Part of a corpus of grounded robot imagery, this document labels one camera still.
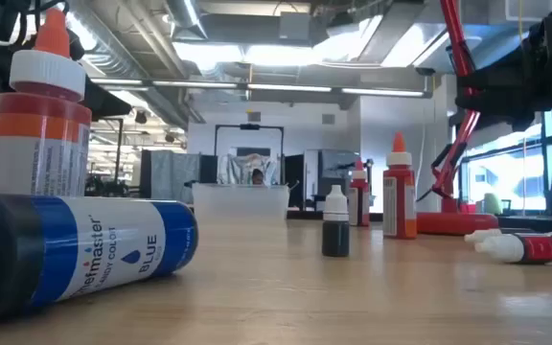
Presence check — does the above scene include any silver foil cover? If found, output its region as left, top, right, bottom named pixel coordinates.
left=218, top=152, right=278, bottom=186

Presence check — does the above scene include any clear plastic bin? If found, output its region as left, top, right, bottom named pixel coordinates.
left=192, top=183, right=290, bottom=224

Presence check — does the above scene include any green round object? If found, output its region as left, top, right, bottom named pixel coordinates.
left=483, top=193, right=503, bottom=216

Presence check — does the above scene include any red desk lamp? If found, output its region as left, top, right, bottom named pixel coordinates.
left=415, top=0, right=500, bottom=236

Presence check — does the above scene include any small red-label dropper bottle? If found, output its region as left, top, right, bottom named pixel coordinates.
left=474, top=233, right=552, bottom=265

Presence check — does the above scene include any black lamp cord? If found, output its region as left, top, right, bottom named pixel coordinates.
left=417, top=186, right=443, bottom=202

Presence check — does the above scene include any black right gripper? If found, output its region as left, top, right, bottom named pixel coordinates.
left=456, top=45, right=552, bottom=131

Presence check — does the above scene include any black upright panel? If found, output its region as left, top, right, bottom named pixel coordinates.
left=284, top=152, right=307, bottom=210

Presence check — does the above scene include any orange-tipped red-banded bottle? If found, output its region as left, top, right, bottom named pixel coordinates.
left=0, top=7, right=93, bottom=197

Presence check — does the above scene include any ceiling light strip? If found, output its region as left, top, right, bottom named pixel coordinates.
left=150, top=80, right=239, bottom=90
left=340, top=87, right=426, bottom=98
left=246, top=83, right=334, bottom=94

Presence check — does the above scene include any orange-tipped orange bottle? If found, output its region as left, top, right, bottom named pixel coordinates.
left=382, top=132, right=418, bottom=241

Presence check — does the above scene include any blue-label Chefmaster bottle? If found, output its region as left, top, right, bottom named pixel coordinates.
left=0, top=192, right=199, bottom=323

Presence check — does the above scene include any black metal frame station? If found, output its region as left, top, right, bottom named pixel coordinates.
left=91, top=116, right=131, bottom=198
left=214, top=123, right=286, bottom=186

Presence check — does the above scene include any grey partition panel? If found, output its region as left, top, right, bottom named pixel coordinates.
left=140, top=149, right=200, bottom=201

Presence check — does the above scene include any small white-capped dropper bottle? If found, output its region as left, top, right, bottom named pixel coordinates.
left=464, top=227, right=536, bottom=245

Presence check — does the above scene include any black table frame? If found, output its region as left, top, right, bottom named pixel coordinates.
left=285, top=209, right=552, bottom=236

